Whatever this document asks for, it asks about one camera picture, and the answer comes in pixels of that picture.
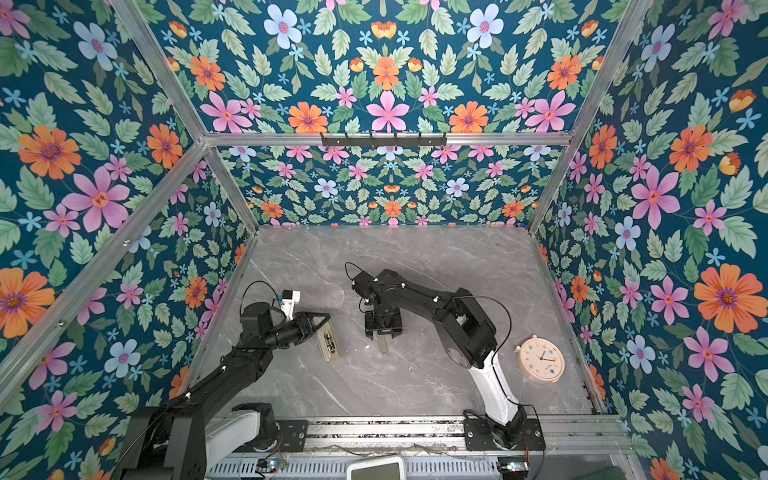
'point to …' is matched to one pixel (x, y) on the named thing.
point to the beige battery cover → (383, 343)
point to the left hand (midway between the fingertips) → (330, 313)
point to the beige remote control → (328, 342)
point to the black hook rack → (410, 141)
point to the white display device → (390, 468)
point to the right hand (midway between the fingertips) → (377, 334)
